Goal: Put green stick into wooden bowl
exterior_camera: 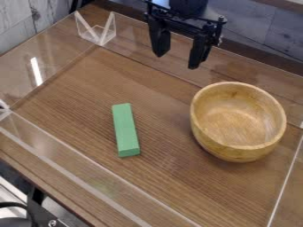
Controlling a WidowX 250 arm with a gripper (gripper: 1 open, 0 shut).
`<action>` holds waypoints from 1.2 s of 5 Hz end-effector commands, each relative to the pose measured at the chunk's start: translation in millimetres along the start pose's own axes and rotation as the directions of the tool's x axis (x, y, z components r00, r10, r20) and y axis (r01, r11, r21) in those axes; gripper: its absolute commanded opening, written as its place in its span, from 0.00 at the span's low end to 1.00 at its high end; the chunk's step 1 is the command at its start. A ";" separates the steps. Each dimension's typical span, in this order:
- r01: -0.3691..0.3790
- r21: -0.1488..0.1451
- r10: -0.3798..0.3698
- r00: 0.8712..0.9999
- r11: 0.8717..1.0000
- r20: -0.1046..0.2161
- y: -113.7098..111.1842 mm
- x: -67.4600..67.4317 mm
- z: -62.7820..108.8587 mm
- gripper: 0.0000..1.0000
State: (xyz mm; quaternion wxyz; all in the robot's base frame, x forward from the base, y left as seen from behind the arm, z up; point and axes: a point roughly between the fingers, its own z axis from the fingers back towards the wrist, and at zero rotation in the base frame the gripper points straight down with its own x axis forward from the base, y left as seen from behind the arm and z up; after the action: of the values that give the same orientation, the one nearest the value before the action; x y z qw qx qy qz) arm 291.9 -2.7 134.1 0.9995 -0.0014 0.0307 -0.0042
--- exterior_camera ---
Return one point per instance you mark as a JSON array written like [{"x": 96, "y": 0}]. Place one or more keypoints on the round wooden bowl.
[{"x": 238, "y": 121}]

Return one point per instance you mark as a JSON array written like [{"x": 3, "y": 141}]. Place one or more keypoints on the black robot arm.
[{"x": 192, "y": 18}]

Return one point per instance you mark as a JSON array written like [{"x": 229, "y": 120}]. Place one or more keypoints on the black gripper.
[{"x": 185, "y": 15}]

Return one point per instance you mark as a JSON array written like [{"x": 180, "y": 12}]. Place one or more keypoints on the black metal table frame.
[{"x": 47, "y": 211}]

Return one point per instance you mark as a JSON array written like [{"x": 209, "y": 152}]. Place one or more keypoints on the green rectangular stick block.
[{"x": 128, "y": 140}]

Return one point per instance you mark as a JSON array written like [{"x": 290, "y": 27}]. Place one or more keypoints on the clear acrylic corner bracket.
[{"x": 98, "y": 34}]

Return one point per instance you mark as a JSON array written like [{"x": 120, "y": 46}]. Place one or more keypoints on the clear acrylic tray wall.
[{"x": 61, "y": 82}]

